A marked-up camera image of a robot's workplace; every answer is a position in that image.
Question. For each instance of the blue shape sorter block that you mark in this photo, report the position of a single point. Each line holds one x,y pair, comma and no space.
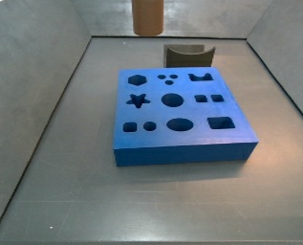
178,116

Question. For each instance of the dark grey curved holder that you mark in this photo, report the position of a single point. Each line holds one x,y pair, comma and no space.
182,55

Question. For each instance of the orange round cylinder peg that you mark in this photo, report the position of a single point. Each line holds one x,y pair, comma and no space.
149,17

